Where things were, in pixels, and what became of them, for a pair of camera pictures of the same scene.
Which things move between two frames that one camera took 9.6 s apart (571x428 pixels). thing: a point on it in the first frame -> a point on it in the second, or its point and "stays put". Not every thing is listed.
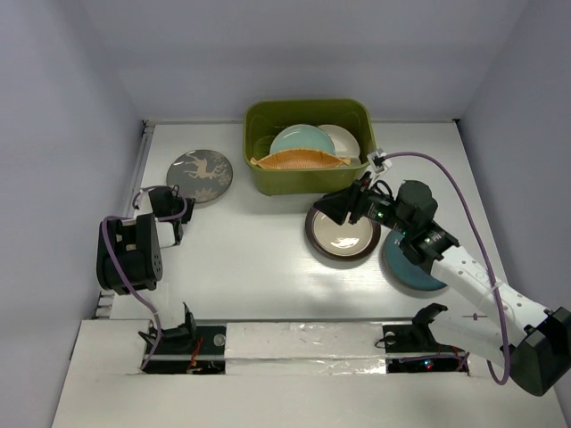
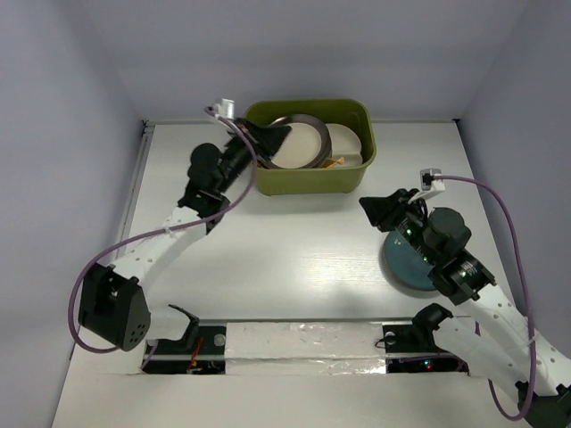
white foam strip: x=305 y=349 stays put
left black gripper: x=186 y=218 -> x=271 y=138
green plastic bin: x=306 y=146 stays put
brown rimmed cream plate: x=346 y=242 -> x=307 y=145
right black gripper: x=336 y=204 -> x=384 y=210
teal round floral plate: x=404 y=268 stays put
